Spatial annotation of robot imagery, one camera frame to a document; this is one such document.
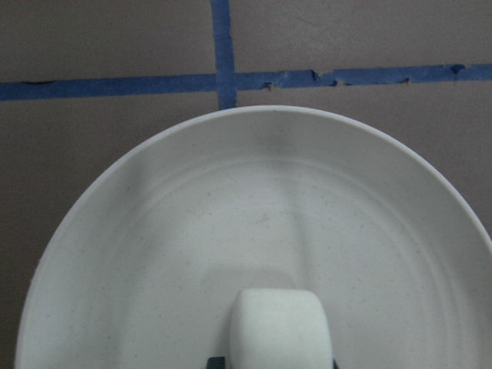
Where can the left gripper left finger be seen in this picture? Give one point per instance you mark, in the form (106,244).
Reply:
(216,363)

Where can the white bun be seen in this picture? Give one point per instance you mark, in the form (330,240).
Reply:
(279,328)

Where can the beige round plate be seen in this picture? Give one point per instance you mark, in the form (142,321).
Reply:
(144,269)

